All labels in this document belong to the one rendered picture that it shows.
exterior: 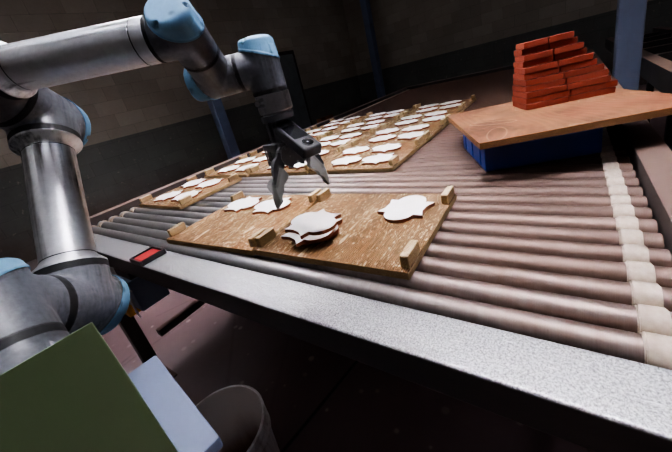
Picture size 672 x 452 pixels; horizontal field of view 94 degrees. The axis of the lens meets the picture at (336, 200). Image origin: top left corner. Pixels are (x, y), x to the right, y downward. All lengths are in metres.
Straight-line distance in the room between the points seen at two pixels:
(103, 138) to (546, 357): 5.92
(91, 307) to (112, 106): 5.51
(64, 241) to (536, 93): 1.28
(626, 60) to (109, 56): 2.17
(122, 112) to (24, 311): 5.60
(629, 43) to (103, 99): 5.96
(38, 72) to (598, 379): 0.90
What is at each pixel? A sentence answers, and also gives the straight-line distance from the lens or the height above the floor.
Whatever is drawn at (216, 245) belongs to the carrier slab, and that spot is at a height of 0.94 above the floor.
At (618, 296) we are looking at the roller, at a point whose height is 0.91.
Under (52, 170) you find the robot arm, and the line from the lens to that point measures 0.82.
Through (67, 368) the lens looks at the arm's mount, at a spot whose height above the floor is 1.09.
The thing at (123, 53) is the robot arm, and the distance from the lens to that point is 0.67.
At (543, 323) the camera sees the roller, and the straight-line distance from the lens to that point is 0.52.
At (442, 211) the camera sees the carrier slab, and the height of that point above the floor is 0.94.
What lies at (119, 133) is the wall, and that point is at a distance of 6.07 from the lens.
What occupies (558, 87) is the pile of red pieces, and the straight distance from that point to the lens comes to 1.25.
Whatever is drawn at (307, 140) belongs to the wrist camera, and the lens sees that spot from 0.65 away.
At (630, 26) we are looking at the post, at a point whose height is 1.18.
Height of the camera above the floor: 1.27
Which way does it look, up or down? 20 degrees down
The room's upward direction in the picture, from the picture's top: 14 degrees counter-clockwise
